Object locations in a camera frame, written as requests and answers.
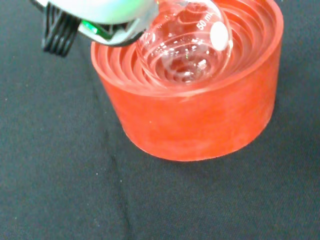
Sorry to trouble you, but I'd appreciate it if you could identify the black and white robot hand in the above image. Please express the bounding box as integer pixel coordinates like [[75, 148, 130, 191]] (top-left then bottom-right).
[[29, 0, 161, 58]]

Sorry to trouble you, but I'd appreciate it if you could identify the red stepped flask stand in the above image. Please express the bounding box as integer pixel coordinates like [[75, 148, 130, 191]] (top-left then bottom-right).
[[90, 0, 285, 162]]

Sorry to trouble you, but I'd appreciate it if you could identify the black cloth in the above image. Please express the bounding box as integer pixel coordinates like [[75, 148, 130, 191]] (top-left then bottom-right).
[[0, 0, 320, 240]]

